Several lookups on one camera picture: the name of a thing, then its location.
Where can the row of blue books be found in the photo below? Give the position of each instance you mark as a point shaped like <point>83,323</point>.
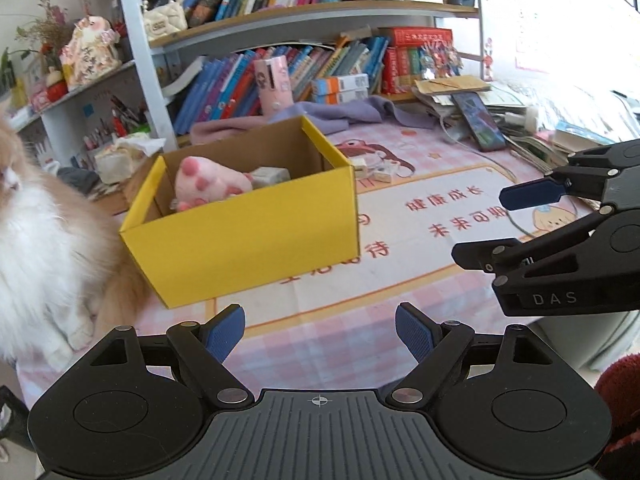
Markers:
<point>225,90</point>

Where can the black smartphone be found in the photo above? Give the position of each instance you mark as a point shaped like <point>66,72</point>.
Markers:
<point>479,122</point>

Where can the pink cartoon table mat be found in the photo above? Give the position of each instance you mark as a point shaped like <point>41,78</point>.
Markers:
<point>425,270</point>

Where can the white charger plug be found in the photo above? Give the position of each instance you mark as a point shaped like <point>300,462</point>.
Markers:
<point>384,174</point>

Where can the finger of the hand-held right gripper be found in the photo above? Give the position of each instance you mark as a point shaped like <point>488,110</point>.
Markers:
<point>590,242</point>
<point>530,194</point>

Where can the red boxed book set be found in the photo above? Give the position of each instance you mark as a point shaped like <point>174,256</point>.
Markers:
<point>415,60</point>

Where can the dark red fleece clothing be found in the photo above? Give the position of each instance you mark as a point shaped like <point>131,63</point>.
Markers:
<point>622,410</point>

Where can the tissue pack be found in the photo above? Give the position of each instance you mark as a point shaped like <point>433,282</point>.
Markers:
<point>120,160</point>

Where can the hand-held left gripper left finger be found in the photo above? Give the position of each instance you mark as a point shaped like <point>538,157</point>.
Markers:
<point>225,332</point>

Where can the white quilted handbag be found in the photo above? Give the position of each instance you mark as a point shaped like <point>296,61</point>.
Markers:
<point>165,17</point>

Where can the dried flower bouquet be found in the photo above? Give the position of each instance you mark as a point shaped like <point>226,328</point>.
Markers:
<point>47,25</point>

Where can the orange and white cat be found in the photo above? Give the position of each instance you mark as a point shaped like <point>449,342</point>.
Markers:
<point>45,260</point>

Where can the grey wooden bookshelf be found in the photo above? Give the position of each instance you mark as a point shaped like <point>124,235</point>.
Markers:
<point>145,70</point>

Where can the red bottle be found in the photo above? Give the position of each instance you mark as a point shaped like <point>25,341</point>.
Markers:
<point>118,125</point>

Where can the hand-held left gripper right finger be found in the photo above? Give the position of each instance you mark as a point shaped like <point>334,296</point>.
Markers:
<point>415,332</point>

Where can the pile of papers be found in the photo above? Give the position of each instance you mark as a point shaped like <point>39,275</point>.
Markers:
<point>520,125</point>

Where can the red and white doll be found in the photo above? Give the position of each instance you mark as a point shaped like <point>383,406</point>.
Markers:
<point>56,89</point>

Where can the yellow cardboard box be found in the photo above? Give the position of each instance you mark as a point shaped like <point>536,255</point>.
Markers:
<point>250,250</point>

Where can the pink and purple cloth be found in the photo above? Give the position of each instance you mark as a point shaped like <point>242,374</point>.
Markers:
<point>350,112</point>

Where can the orange and white carton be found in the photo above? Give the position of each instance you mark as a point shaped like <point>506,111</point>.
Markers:
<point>345,96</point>
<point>342,83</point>

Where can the small white box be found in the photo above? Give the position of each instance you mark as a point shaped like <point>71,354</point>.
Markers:
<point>270,176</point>

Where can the pink floral doll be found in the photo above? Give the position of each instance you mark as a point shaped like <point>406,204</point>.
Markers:
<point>92,55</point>

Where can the pink cartoon cylinder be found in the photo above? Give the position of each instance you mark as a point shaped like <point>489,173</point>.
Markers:
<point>274,85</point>

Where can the pink paw plush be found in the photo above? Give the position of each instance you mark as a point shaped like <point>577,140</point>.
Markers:
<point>210,180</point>

